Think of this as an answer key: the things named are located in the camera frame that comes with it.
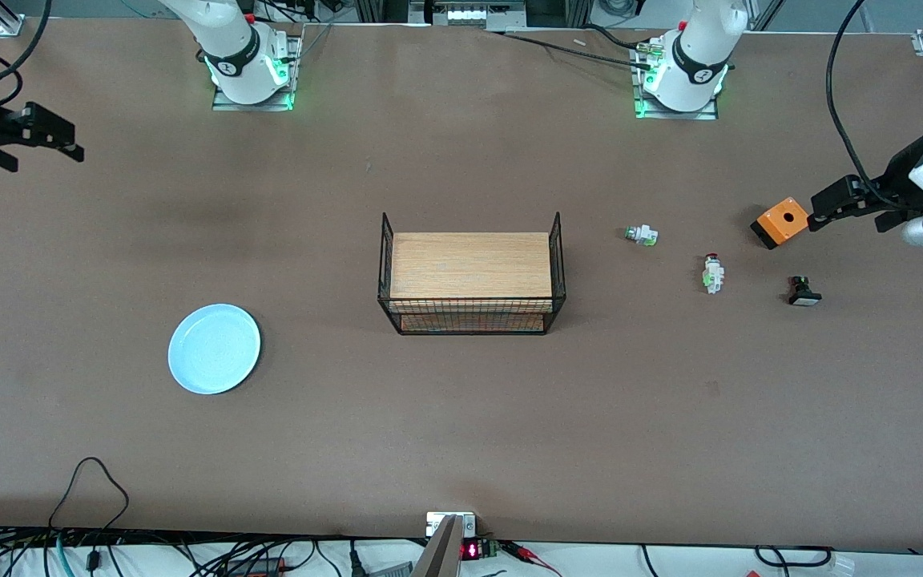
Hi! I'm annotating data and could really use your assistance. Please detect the light blue plate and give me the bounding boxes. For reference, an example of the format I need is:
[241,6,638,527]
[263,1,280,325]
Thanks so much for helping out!
[167,303,262,396]

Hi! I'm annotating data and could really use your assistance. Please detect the black square white-cap pushbutton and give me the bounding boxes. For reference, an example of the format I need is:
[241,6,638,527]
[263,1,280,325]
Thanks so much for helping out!
[788,275,823,307]

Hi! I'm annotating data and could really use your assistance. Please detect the black power adapter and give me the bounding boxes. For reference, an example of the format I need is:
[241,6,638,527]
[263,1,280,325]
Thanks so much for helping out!
[225,557,286,575]

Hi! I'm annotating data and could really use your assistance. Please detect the red probe leads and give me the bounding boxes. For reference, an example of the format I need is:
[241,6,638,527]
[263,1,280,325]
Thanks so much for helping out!
[502,541,562,577]

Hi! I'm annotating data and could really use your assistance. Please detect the grey metal bar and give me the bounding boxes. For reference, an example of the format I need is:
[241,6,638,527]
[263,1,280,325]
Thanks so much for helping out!
[411,515,464,577]

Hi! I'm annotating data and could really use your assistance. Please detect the orange button enclosure box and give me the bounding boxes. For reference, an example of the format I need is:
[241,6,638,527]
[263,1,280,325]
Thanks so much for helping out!
[750,196,812,251]

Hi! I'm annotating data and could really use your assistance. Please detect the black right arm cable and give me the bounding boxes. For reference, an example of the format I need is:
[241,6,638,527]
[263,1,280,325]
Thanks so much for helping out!
[0,0,54,89]

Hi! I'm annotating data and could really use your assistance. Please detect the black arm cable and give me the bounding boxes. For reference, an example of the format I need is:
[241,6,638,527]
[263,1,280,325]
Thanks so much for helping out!
[826,0,911,212]
[0,0,54,89]

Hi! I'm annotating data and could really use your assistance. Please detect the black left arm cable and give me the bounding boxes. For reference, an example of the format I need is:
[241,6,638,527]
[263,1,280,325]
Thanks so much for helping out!
[826,0,911,212]

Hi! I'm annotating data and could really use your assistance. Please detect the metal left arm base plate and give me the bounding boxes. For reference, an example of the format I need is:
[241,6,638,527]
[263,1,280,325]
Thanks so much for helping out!
[630,40,720,121]

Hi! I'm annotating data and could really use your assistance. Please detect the thin black looped cable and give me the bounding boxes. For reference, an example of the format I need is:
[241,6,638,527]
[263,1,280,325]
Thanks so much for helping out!
[49,457,130,534]

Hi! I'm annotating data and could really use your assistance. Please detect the long black table cable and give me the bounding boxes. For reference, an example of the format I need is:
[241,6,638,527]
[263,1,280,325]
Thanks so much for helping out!
[502,30,655,70]

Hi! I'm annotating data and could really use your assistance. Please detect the black flat loop cable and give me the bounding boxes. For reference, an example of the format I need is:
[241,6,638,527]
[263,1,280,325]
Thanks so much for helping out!
[754,545,835,568]

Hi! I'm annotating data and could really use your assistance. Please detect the black wire rack wooden shelf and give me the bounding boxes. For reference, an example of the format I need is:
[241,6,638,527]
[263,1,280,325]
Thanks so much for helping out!
[377,212,567,337]

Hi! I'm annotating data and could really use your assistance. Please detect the small silver metal bracket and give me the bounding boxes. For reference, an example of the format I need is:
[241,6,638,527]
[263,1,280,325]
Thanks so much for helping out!
[426,512,478,539]

